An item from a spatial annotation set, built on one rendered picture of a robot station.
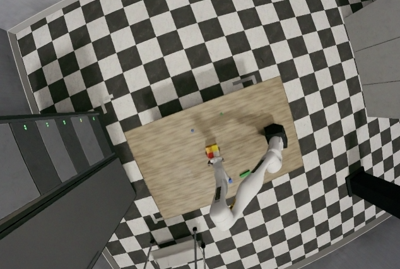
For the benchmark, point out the green rectangular block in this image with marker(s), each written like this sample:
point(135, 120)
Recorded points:
point(245, 174)

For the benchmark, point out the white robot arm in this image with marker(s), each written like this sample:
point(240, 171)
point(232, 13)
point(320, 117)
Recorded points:
point(223, 216)

